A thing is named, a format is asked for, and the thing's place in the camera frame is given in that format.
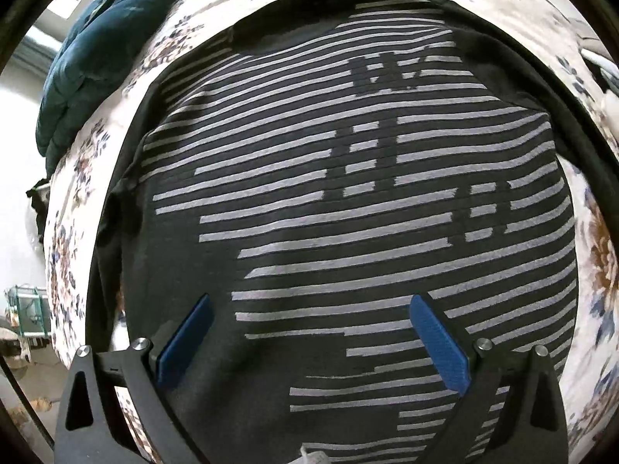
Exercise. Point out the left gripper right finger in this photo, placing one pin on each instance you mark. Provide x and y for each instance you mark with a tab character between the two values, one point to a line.
509	407

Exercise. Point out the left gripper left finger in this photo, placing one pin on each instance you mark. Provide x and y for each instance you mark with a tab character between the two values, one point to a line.
91	426

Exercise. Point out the black striped t-shirt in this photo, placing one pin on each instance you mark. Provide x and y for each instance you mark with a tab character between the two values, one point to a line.
319	163

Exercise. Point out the dark clothes beside bed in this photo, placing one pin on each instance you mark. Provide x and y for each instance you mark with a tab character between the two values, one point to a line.
39	196

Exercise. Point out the green metal rack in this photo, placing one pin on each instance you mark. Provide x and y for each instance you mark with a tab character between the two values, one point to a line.
27	309

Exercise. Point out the teal folded quilt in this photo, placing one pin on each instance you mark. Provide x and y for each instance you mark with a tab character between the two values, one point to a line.
92	62

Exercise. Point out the floral white bed blanket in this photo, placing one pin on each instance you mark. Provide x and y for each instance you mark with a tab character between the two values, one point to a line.
331	231

